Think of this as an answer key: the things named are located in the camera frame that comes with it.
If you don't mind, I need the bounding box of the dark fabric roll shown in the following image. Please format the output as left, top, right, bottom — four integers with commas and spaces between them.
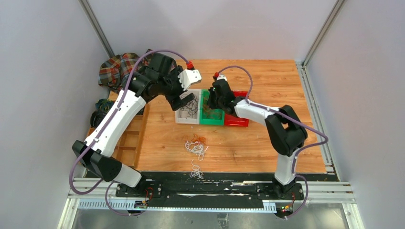
90, 110, 106, 128

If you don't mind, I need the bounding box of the left aluminium frame post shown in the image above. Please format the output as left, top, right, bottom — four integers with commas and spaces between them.
78, 0, 115, 58

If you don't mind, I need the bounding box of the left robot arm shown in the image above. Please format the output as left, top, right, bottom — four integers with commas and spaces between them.
72, 50, 202, 197

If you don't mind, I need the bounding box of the white cable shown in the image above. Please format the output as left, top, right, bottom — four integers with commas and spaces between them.
184, 140, 210, 162
189, 160, 205, 180

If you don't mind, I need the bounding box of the aluminium frame post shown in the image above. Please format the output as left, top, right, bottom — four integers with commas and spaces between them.
78, 0, 115, 58
301, 0, 346, 68

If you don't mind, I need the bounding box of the green plastic bin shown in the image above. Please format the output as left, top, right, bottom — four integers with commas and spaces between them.
199, 89, 225, 126

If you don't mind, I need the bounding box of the wooden compartment tray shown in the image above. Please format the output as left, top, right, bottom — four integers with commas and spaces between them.
85, 92, 150, 169

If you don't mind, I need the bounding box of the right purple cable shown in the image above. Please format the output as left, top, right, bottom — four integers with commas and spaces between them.
213, 65, 329, 219

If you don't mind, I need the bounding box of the black cable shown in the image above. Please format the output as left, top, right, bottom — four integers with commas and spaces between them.
178, 94, 200, 121

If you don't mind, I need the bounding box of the orange cable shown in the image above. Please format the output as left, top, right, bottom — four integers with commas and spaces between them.
182, 134, 208, 146
202, 93, 224, 122

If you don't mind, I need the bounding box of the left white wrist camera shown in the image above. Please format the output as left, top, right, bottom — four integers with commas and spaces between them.
178, 69, 202, 92

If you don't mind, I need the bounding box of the white plastic bin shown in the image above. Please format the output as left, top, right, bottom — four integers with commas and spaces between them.
175, 89, 202, 125

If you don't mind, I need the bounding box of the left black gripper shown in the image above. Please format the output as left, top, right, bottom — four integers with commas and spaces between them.
159, 66, 195, 110

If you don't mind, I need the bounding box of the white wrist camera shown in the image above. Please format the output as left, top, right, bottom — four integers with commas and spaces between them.
178, 69, 202, 92
213, 72, 227, 83

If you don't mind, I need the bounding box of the aluminium front rail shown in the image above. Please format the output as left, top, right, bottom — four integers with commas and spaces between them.
58, 178, 365, 229

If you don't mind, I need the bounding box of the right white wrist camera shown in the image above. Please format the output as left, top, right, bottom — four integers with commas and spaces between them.
213, 72, 227, 83

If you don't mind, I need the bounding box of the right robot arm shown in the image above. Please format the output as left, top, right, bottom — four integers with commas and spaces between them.
207, 79, 308, 199

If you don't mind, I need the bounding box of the red plastic bin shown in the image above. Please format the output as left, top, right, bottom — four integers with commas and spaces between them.
224, 91, 249, 127

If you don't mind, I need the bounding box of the green patterned fabric roll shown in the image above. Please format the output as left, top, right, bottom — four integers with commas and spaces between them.
95, 98, 115, 113

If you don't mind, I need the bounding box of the right aluminium frame post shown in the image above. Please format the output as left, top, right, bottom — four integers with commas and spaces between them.
301, 0, 346, 68

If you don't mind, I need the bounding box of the plaid cloth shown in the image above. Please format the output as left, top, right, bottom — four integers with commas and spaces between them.
98, 52, 140, 93

